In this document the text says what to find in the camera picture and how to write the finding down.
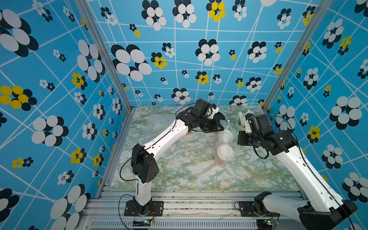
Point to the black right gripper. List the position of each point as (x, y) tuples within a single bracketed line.
[(241, 135)]

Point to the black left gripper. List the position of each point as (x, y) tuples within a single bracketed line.
[(216, 121)]

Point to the red cup white lid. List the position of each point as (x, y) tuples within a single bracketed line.
[(225, 136)]

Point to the translucent plastic carrier bag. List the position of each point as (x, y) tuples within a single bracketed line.
[(231, 128)]

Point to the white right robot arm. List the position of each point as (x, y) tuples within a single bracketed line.
[(325, 209)]

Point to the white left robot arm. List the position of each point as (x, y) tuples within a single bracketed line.
[(201, 116)]

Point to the green straw holder cup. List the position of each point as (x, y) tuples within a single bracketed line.
[(239, 126)]

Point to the white paper straws bundle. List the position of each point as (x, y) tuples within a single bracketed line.
[(242, 116)]

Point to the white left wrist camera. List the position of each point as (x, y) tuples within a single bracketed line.
[(213, 109)]

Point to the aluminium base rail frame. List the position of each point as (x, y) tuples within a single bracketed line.
[(184, 210)]

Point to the aluminium right corner post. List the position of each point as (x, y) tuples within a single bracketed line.
[(304, 39)]

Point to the aluminium corner post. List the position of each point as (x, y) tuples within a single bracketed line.
[(304, 39), (95, 34)]

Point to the aluminium left corner post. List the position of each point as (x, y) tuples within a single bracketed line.
[(95, 34)]

